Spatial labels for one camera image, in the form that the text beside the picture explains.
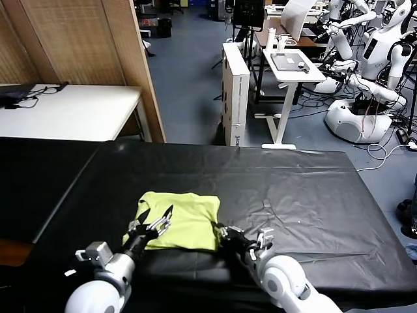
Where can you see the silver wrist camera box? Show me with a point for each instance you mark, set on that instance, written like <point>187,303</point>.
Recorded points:
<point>264,239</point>
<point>99,252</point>

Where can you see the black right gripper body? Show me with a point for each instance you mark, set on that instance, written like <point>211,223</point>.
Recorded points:
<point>241,246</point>

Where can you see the wooden partition screen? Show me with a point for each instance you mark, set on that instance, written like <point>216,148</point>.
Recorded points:
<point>81,42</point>

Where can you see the yellow-green printed t-shirt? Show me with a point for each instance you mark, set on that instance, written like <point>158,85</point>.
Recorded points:
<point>192,221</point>

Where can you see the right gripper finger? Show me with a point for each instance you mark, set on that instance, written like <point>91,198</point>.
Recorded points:
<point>236,230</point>
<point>222,231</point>

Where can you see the black monitor on tripod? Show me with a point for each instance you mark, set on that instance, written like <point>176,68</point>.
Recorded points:
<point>247,13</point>

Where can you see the small white standing desk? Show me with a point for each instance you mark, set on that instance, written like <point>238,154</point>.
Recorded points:
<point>293,75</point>

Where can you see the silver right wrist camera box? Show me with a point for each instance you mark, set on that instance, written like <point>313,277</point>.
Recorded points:
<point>264,239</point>

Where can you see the black laptop bag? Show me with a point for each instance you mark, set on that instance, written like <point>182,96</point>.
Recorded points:
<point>13,93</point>

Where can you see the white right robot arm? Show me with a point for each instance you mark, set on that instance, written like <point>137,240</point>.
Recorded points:
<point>283,280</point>

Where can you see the black waste bin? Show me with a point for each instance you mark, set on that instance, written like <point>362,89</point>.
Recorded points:
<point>164,27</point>

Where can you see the wrinkled black table cover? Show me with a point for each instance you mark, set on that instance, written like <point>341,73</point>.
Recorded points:
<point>293,195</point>

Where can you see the black tripod stand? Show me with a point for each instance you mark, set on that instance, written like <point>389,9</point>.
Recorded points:
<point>413,107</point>

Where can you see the white cup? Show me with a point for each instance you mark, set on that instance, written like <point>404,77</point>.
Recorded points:
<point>281,45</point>

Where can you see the white curved panel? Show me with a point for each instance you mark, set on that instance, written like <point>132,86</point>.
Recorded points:
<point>293,19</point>

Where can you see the white water bottle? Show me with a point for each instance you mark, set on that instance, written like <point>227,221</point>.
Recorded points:
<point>269,40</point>

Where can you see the small black device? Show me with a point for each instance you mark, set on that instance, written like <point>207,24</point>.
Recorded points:
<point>303,68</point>

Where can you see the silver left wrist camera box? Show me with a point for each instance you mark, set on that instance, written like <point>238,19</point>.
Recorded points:
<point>99,252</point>

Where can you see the white rectangular table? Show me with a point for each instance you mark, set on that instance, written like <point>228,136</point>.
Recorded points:
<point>75,111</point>

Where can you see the white humanoid robot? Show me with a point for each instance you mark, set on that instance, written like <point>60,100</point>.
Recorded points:
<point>340,45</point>
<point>374,52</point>

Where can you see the large white robot base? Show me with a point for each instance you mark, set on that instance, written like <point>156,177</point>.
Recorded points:
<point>348,120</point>

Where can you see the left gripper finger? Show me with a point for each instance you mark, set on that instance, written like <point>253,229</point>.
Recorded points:
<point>137,225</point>
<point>159,226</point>

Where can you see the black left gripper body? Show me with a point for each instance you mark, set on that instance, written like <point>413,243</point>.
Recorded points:
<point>138,244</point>

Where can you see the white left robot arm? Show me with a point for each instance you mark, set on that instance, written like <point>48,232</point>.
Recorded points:
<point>97,290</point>

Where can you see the tall white cardboard box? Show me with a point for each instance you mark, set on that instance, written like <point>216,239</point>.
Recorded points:
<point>234,65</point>

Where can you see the grey closed laptop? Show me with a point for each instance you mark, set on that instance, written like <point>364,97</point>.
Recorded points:
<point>286,62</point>

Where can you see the black power strip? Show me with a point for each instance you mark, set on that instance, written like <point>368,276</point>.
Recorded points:
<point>402,135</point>

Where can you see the brown wooden desk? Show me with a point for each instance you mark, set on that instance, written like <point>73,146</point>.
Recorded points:
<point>306,42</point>

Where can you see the smooth black table cover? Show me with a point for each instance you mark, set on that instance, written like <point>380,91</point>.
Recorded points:
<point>32,182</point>

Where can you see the small white robot base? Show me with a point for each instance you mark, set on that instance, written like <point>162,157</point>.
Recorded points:
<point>325,85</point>

